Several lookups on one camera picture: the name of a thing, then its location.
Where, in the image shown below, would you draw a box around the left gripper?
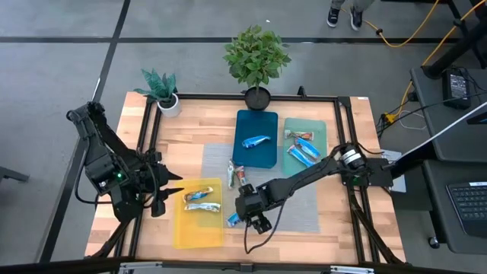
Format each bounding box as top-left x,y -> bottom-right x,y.
146,161 -> 186,201

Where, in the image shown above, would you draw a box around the blue granola bar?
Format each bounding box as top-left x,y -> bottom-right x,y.
294,137 -> 322,160
226,212 -> 243,228
241,134 -> 272,149
286,145 -> 317,169

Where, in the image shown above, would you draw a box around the snack bars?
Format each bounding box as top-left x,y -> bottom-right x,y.
182,186 -> 215,204

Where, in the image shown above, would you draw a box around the silver white granola bar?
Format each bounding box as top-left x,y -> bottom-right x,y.
183,202 -> 222,214

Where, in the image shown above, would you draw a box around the green red granola bar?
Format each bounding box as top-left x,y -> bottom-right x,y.
284,129 -> 316,142
234,164 -> 249,187

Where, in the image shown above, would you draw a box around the silver green granola bar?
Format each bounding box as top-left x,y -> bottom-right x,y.
227,159 -> 237,190

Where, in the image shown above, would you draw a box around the blue plastic tray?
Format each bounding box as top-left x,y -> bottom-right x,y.
231,109 -> 279,170

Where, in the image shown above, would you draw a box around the grey table mat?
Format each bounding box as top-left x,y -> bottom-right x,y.
200,143 -> 321,234

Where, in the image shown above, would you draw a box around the yellow plastic tray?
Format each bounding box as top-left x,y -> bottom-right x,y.
173,177 -> 225,250

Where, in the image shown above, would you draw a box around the teal plant in white pot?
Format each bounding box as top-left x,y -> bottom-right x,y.
132,68 -> 183,119

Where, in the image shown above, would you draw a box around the green plastic tray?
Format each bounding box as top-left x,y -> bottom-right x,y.
282,116 -> 329,177

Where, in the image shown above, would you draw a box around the black horizontal beam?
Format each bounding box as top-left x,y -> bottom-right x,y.
0,257 -> 487,274

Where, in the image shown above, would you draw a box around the leafy plant in black pot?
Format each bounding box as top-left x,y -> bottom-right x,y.
222,24 -> 293,112

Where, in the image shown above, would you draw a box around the grey metal furniture leg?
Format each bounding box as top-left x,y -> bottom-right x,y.
0,165 -> 30,184

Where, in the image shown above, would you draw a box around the dark grey keyboard desk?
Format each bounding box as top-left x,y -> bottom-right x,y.
421,158 -> 487,255

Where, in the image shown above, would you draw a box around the person's feet in shoes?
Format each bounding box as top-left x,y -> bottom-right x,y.
326,0 -> 376,32

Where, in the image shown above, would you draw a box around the white slanted bar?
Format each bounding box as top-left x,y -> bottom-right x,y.
395,100 -> 487,163

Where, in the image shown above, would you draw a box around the grey side desk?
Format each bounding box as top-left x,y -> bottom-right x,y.
409,65 -> 487,164

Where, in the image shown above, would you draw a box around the black keyboard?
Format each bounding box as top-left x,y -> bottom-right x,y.
445,181 -> 487,239

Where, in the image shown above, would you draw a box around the black power adapter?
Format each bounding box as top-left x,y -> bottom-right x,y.
441,68 -> 473,111

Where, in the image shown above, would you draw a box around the black floor stand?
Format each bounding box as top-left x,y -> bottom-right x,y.
421,0 -> 487,80

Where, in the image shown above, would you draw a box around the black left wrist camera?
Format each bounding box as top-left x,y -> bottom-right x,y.
151,199 -> 167,218

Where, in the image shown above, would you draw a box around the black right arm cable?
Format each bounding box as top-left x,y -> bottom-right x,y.
243,197 -> 287,255

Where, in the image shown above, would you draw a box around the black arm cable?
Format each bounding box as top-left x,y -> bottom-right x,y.
243,197 -> 287,255
74,136 -> 115,205

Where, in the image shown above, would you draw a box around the silver metal bracket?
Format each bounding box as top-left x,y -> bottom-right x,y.
118,260 -> 164,274
329,265 -> 377,274

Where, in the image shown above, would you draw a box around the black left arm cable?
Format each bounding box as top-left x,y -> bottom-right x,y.
74,136 -> 115,205

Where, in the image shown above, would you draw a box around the black aluminium table frame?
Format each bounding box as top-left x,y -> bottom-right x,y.
89,86 -> 406,266

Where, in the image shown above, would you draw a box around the white cable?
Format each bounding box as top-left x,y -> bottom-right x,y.
397,110 -> 429,131

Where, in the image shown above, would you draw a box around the black power cable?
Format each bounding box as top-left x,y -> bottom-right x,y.
376,90 -> 487,135

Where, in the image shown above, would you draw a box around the yellow cable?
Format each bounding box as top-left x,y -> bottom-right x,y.
340,0 -> 442,49
384,0 -> 487,125

